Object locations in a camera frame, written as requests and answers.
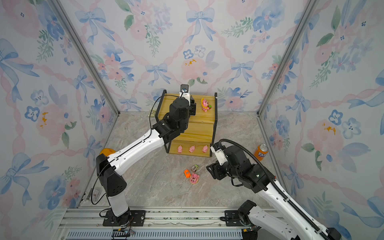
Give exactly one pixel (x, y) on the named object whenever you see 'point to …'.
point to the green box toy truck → (195, 168)
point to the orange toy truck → (187, 173)
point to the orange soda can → (260, 152)
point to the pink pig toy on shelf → (205, 149)
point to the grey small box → (95, 195)
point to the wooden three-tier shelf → (198, 139)
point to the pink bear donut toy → (194, 178)
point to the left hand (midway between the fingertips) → (188, 94)
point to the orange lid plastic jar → (107, 151)
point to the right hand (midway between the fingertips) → (212, 163)
